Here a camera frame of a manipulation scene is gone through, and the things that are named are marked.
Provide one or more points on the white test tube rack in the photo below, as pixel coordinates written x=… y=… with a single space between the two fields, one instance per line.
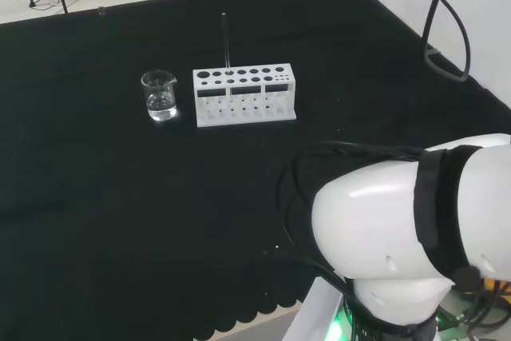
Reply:
x=243 y=123

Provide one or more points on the clear glass beaker with water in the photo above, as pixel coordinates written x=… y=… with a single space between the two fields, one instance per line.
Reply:
x=159 y=109

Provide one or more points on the clear glass rod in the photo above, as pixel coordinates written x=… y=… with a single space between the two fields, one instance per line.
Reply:
x=226 y=41

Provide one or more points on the black bench cloth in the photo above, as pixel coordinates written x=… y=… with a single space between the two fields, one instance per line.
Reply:
x=100 y=177

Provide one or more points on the clear tape strip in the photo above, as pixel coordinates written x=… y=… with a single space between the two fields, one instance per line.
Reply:
x=433 y=52
x=101 y=11

